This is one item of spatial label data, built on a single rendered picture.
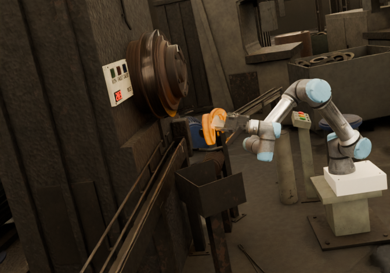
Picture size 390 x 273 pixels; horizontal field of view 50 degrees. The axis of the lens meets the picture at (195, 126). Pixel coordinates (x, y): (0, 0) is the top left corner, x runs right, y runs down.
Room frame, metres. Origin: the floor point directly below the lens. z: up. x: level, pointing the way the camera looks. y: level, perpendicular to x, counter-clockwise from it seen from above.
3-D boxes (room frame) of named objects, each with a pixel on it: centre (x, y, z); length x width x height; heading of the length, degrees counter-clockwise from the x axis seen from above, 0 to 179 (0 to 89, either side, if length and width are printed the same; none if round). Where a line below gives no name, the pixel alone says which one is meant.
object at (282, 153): (2.76, -0.57, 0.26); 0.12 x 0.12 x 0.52
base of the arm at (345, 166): (2.25, -0.79, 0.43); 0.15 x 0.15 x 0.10
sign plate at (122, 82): (1.95, 0.31, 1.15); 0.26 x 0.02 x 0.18; 168
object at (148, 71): (2.26, 0.13, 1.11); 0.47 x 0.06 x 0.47; 168
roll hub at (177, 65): (2.24, 0.03, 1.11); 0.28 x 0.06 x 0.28; 168
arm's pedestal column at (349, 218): (2.25, -0.79, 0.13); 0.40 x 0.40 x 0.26; 85
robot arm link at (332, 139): (2.25, -0.79, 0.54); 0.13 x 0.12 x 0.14; 20
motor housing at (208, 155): (2.55, -0.07, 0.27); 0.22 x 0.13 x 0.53; 168
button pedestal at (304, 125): (2.77, -0.73, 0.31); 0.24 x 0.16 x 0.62; 168
